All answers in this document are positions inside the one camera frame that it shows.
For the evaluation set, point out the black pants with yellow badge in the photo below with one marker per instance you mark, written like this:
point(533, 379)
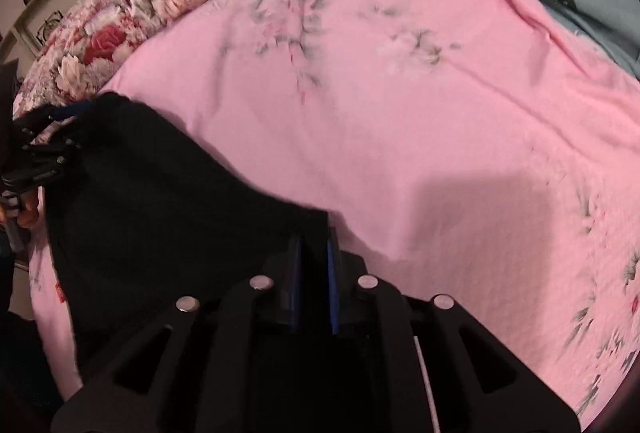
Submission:
point(140, 217)

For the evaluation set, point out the person's left hand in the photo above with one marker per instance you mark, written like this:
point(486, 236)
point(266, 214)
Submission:
point(29, 214)

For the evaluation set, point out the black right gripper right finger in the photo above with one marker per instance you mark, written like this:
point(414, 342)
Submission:
point(429, 366)

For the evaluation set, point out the pink floral bed sheet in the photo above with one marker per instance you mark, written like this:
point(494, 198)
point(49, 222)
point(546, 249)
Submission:
point(474, 147)

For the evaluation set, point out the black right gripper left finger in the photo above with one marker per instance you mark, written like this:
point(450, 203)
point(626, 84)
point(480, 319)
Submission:
point(201, 368)

